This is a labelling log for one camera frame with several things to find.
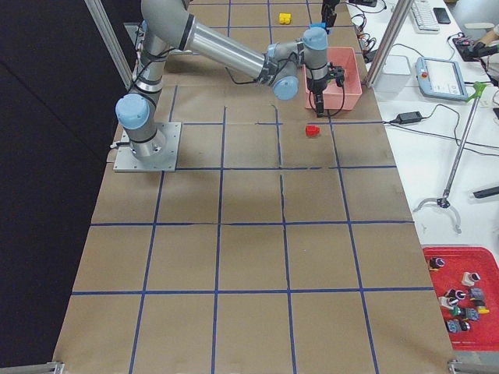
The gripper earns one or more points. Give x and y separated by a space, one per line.
328 11
316 86

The white cube box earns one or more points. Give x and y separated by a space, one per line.
393 77

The red toy block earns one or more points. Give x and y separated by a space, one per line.
312 130

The yellow toy block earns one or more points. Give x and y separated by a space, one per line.
284 18

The black power adapter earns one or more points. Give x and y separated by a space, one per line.
409 117

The white keyboard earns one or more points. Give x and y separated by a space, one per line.
423 19

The black smartphone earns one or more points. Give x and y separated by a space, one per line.
441 15

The teach pendant tablet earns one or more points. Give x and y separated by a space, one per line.
439 78

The red tray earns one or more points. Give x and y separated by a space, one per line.
465 281

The aluminium frame post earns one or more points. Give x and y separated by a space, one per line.
394 26

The green handled grabber tool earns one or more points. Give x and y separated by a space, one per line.
443 201

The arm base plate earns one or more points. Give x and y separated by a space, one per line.
158 154

